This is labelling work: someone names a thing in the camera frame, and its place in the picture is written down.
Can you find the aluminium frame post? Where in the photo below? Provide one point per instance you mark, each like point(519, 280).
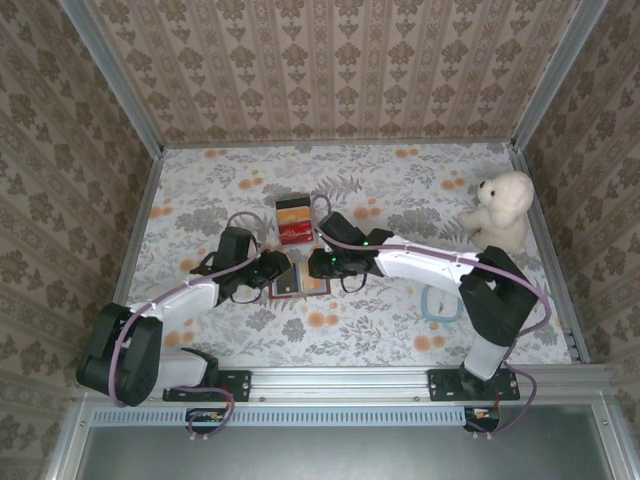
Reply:
point(117, 80)
point(556, 75)

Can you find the brown leather card holder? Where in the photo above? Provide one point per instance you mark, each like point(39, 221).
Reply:
point(300, 296)

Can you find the grey metal panel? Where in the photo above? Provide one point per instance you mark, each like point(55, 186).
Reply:
point(340, 455)

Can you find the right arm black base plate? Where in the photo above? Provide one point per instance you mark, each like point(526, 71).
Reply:
point(440, 385)

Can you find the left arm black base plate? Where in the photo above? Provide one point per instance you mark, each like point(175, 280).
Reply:
point(240, 385)

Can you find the orange card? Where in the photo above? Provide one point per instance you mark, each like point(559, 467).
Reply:
point(295, 216)

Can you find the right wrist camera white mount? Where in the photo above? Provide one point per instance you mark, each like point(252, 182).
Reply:
point(326, 245)

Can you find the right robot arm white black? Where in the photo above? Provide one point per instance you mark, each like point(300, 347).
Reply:
point(425, 265)

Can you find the aluminium table side rail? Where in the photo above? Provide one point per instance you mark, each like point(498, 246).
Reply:
point(544, 235)
point(142, 210)

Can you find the beige credit card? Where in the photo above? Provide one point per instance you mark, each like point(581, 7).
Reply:
point(315, 282)

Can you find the white plush bear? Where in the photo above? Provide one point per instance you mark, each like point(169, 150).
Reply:
point(502, 210)

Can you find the grey credit card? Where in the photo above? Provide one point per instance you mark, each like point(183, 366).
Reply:
point(290, 286)

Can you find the black connector board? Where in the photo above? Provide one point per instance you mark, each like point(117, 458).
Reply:
point(482, 420)
point(205, 422)

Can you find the aluminium mounting rail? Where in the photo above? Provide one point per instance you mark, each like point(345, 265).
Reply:
point(340, 385)

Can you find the red yellow card box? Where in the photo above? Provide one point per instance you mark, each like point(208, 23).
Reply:
point(296, 235)

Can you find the aluminium table back rail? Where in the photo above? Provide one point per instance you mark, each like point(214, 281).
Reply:
point(350, 145)

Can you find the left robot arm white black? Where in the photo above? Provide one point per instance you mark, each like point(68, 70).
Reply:
point(180, 305)

